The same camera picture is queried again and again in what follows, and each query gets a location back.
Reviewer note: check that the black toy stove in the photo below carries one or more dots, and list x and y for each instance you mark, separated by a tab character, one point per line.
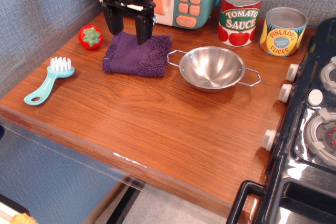
300	175

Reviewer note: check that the teal dish brush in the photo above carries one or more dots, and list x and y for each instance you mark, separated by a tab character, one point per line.
59	67

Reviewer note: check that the yellow object in corner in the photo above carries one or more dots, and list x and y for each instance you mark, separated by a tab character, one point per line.
23	219

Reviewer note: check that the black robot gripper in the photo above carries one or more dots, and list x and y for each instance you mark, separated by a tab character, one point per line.
143	10

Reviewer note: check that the pineapple slices can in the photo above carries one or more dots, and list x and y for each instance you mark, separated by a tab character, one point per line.
283	31

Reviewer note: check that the stainless steel pot with handles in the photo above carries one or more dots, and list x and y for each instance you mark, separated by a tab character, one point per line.
211	68

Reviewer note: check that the purple cloth napkin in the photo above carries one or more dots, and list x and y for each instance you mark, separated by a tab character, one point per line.
126	56

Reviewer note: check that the red toy strawberry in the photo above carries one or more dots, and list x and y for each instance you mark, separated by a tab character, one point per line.
90	36

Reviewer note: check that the tomato sauce can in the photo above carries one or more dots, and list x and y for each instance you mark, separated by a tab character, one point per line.
238	21

